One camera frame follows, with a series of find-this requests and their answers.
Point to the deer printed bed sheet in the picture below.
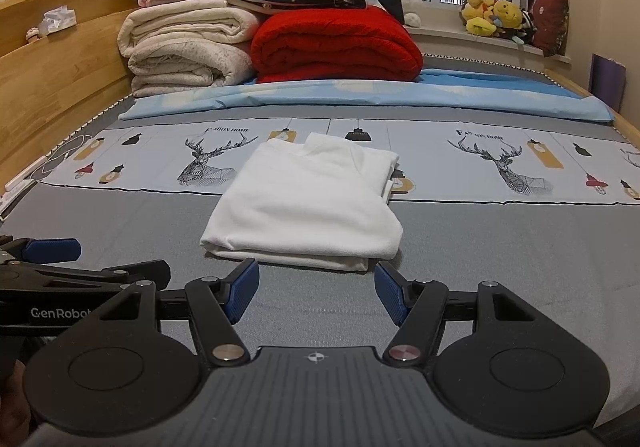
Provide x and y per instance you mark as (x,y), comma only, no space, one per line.
(150,164)

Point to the white shirt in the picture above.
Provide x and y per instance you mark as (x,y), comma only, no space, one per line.
(300,207)

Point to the white plush toy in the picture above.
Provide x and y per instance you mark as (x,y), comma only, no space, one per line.
(412,7)

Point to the white tissue pack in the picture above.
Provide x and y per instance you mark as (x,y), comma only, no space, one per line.
(60,21)

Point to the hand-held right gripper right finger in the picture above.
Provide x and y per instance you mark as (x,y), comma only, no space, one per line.
(391,294)

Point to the cream folded quilt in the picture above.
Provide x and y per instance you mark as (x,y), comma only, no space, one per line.
(185,27)

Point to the cream fuzzy folded blanket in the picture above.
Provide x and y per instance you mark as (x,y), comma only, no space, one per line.
(190,72)

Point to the wooden bed frame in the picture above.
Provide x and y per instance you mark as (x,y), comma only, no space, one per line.
(60,77)

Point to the person's left hand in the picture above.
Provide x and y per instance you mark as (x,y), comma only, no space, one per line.
(12,402)

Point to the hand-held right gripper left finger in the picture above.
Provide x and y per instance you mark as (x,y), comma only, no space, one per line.
(241,292)

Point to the yellow bear plush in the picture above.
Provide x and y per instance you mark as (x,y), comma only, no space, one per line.
(509,14)

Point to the red folded blanket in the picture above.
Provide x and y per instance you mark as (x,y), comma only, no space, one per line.
(335,47)

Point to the small figurine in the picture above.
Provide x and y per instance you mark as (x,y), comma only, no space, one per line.
(33,34)

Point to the white power strip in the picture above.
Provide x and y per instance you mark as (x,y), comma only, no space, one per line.
(20,183)

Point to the light blue sheet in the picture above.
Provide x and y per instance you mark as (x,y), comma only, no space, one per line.
(400,97)

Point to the striped plush toy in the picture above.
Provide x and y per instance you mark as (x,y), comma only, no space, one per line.
(526,27)

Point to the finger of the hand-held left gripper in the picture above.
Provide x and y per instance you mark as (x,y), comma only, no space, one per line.
(75,277)
(52,250)

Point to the red cushion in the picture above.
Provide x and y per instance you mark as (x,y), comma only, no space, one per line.
(550,22)

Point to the purple board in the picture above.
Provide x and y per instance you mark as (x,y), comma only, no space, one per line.
(607,82)

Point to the white window sill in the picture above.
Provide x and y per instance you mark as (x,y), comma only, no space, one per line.
(450,42)

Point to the yellow duck plush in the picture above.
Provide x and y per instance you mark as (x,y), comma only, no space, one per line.
(477,14)

